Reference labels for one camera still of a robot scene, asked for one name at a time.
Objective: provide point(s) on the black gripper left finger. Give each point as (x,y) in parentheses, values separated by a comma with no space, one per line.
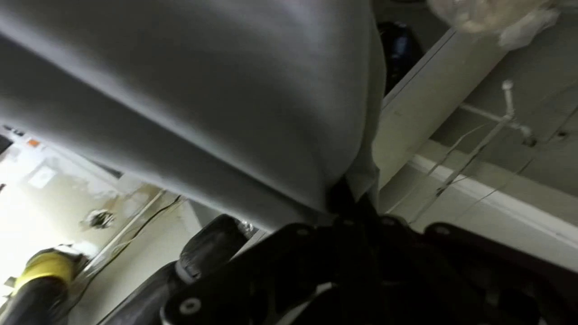
(271,271)

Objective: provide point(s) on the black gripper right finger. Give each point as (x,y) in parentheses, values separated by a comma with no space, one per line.
(470,271)

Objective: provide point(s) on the white cloth towel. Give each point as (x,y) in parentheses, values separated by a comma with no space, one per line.
(181,90)

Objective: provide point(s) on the black cylindrical tube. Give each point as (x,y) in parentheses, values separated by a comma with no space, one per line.
(208,246)

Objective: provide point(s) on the yellow capped black pole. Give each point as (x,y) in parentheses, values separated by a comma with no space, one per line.
(46,271)

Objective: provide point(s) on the white crumpled plastic bag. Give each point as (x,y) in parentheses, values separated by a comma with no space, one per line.
(481,14)

